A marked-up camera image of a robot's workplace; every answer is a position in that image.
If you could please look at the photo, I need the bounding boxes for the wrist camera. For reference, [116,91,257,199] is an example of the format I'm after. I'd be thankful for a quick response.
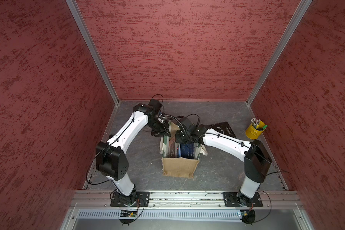
[148,99,162,116]
[179,117,196,134]

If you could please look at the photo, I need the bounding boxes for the black book yellow characters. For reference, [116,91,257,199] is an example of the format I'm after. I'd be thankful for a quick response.
[209,122,236,138]

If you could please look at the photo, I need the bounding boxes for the aluminium corner post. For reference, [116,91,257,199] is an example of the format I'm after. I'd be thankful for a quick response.
[246,0,312,107]
[66,0,120,106]

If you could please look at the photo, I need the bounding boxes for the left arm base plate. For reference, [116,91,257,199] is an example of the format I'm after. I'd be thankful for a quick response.
[110,191,150,208]

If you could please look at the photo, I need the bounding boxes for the left aluminium corner post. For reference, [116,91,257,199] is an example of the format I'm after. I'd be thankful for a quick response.
[66,0,120,106]

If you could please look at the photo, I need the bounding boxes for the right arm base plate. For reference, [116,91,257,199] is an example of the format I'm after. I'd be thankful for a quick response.
[222,192,263,208]

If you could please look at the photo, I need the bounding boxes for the yellow pen cup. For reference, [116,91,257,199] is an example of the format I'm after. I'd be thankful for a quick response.
[245,118,268,140]

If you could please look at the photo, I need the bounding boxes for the right aluminium corner post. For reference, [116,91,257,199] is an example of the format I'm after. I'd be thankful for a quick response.
[246,0,312,107]

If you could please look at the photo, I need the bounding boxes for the Animal Farm blue book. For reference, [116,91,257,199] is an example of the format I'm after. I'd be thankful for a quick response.
[175,143,181,158]

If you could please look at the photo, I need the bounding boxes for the aluminium front rail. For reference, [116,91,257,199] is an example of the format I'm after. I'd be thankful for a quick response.
[71,190,304,210]

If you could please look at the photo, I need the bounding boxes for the green burlap canvas bag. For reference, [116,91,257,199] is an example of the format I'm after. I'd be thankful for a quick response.
[160,122,208,178]

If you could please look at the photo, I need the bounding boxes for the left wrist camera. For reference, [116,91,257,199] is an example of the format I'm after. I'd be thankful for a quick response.
[148,99,162,116]

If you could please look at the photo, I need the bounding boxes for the pink red book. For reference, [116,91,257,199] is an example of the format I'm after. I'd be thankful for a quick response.
[166,137,176,158]

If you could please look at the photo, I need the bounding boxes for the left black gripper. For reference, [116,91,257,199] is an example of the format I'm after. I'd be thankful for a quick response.
[146,117,171,138]

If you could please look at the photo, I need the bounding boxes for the dark blue book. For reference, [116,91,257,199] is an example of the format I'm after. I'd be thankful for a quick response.
[180,143,195,159]

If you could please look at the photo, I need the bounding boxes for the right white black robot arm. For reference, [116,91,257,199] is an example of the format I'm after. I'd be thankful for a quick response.
[175,125,272,207]

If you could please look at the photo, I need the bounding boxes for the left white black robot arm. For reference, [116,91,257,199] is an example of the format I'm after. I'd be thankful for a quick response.
[95,99,171,207]

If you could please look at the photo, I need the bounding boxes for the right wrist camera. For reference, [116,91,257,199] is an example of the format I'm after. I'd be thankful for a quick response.
[179,117,196,134]

